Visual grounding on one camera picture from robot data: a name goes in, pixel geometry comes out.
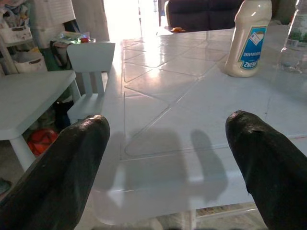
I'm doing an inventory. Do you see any white storage basket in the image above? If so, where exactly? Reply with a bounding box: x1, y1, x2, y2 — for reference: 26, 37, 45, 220
0, 25, 32, 44
13, 51, 48, 73

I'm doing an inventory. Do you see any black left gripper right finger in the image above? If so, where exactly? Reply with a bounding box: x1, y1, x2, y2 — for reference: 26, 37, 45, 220
225, 110, 307, 230

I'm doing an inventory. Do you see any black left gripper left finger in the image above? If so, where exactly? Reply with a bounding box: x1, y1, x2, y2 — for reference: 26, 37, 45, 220
0, 114, 111, 230

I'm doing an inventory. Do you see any red orange ball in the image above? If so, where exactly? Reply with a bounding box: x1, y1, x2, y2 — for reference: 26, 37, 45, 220
27, 129, 58, 156

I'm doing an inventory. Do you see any Heinz mayonnaise squeeze bottle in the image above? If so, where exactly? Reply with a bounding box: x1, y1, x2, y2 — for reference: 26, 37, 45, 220
224, 0, 273, 78

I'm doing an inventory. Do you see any dark sofa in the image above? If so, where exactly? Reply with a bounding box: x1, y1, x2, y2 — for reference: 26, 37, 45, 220
167, 0, 243, 32

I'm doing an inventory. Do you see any light blue plastic kids table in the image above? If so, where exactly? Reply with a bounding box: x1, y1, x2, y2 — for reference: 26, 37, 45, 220
0, 70, 81, 172

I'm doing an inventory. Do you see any light blue plastic chair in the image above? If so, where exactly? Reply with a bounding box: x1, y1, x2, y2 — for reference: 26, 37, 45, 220
66, 42, 116, 125

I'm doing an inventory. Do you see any clear plastic water bottle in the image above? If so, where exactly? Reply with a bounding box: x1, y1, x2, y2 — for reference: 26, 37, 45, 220
278, 0, 307, 74

